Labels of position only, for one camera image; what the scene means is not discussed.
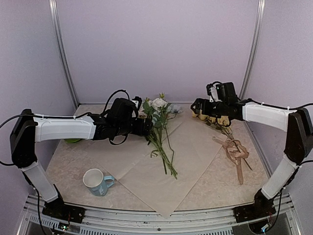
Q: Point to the aluminium frame post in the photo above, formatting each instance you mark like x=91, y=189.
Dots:
x=253, y=48
x=62, y=52

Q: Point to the front aluminium rail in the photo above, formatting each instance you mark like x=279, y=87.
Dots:
x=102, y=221

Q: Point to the blue fake flower stem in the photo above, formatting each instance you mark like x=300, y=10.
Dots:
x=176, y=109

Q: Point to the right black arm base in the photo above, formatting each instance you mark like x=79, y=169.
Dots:
x=261, y=207

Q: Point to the green plate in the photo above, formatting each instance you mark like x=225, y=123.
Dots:
x=72, y=140

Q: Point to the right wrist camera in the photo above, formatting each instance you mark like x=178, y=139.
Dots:
x=224, y=92

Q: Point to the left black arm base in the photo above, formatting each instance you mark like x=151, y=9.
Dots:
x=65, y=212

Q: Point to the blue white ceramic mug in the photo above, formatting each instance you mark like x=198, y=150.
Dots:
x=97, y=183

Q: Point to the beige ribbon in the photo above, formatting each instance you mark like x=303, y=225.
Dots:
x=235, y=152

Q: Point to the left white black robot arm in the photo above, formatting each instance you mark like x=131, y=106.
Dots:
x=121, y=119

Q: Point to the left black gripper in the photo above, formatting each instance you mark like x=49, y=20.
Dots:
x=139, y=130

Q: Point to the white fake rose stem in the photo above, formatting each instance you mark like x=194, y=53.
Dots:
x=157, y=102

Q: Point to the pink beige wrapping paper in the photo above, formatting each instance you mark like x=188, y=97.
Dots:
x=190, y=147

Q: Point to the left aluminium frame post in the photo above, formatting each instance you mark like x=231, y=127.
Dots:
x=62, y=52

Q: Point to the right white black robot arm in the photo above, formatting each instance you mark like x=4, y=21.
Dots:
x=295, y=122

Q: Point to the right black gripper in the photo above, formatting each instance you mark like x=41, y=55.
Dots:
x=198, y=102

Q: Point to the right aluminium frame post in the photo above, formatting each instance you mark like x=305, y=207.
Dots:
x=253, y=48

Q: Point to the yellow fake flower stem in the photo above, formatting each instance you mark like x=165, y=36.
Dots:
x=222, y=125

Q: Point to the pink fake rose stem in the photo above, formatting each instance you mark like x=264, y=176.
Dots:
x=144, y=114

